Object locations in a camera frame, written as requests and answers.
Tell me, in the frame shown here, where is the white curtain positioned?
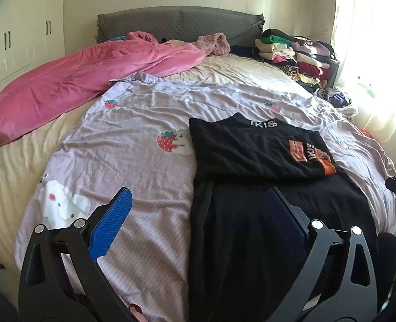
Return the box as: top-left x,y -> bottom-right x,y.
334,0 -> 396,162

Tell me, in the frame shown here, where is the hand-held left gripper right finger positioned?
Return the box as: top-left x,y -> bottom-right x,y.
265,187 -> 378,322

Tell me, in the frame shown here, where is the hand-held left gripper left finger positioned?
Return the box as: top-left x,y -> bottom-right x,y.
18,187 -> 133,322

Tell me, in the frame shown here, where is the grey padded headboard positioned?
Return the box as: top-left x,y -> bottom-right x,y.
97,6 -> 266,46

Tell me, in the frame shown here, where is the pink quilt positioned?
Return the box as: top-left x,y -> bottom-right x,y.
0,31 -> 207,148

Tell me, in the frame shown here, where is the pile of folded clothes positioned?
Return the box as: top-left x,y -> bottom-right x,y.
255,28 -> 336,84

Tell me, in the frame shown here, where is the heap of purple clothes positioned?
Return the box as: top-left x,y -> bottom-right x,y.
314,87 -> 353,108

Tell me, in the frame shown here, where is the white bag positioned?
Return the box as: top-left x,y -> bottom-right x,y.
337,102 -> 359,116

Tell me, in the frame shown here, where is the white wardrobe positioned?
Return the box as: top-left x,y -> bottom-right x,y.
0,0 -> 66,99

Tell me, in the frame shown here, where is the pink fluffy garment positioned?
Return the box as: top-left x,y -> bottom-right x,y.
198,33 -> 231,57

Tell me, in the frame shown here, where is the person's left hand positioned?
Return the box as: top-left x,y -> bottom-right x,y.
128,303 -> 148,322

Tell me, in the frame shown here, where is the dark navy garment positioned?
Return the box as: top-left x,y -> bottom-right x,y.
230,45 -> 264,61

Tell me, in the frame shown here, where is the black t-shirt with orange print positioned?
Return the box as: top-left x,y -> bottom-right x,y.
188,113 -> 378,322

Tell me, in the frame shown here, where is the lilac printed blanket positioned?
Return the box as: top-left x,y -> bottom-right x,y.
15,72 -> 396,322

